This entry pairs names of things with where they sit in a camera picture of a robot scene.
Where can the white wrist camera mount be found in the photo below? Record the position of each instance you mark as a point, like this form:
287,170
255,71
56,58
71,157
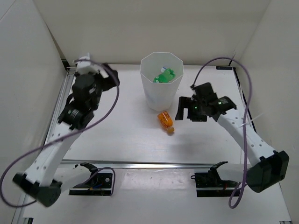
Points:
84,64

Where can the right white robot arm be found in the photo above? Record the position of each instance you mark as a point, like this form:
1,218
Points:
267,166

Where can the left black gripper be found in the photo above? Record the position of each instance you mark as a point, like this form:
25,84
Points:
110,82

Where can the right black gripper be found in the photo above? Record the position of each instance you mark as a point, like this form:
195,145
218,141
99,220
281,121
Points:
187,102

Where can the green plastic bottle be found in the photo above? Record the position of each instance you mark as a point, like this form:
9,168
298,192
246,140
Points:
166,76

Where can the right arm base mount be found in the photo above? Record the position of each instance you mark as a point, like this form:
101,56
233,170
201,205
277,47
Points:
219,180

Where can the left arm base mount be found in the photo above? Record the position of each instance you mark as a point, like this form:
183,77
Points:
100,183

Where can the aluminium front rail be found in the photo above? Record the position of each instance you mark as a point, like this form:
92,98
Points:
134,164

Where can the orange plastic bottle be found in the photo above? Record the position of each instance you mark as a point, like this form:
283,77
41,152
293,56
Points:
166,122

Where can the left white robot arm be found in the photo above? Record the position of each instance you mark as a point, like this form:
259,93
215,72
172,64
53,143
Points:
41,181

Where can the white octagonal plastic bin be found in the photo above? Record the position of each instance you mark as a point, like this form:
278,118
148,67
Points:
159,96

